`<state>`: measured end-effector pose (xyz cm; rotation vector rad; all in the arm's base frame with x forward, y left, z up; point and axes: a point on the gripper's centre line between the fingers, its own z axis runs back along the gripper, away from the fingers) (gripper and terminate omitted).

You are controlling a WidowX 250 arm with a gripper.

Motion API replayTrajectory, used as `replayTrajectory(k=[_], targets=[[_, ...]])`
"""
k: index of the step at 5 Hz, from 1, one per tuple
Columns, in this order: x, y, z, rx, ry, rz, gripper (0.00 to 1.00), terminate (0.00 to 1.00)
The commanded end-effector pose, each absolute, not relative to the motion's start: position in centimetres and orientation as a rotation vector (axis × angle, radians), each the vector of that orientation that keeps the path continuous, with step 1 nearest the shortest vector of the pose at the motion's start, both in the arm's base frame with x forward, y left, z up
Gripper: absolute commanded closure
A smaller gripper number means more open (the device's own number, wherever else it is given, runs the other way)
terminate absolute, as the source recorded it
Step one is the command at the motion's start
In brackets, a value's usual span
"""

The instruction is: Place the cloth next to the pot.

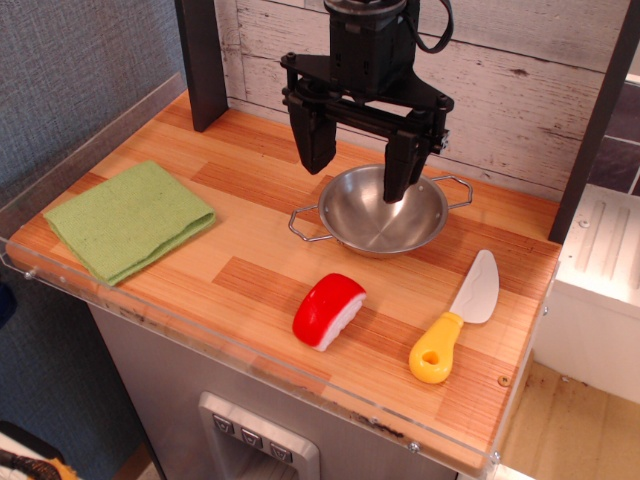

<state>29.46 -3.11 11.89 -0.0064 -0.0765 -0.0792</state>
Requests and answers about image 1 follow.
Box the green cloth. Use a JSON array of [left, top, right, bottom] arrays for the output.
[[44, 161, 216, 286]]

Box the steel two-handled pot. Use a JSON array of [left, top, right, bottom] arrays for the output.
[[288, 165, 474, 258]]

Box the silver dispenser panel with buttons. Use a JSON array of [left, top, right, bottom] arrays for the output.
[[198, 392, 321, 479]]

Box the clear acrylic guard rail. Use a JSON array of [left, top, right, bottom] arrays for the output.
[[5, 75, 560, 476]]

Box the dark right shelf post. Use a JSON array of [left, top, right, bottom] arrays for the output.
[[548, 0, 639, 244]]

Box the yellow-handled toy knife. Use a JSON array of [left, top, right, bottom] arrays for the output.
[[408, 250, 500, 384]]

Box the red and white toy sushi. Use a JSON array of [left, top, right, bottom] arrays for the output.
[[292, 273, 367, 352]]

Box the yellow object bottom left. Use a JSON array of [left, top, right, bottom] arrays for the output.
[[1, 450, 78, 480]]

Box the white toy sink unit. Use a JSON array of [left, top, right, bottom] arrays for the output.
[[533, 185, 639, 402]]

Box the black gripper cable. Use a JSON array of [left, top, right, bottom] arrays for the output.
[[402, 0, 454, 54]]

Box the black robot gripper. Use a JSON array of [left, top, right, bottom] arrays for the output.
[[280, 1, 454, 203]]

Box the grey toy fridge cabinet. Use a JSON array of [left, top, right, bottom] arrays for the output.
[[90, 307, 457, 479]]

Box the dark shelf post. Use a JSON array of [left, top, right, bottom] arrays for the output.
[[175, 0, 229, 132], [548, 0, 639, 244]]

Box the dark left shelf post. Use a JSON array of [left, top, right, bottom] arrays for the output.
[[175, 0, 229, 132]]

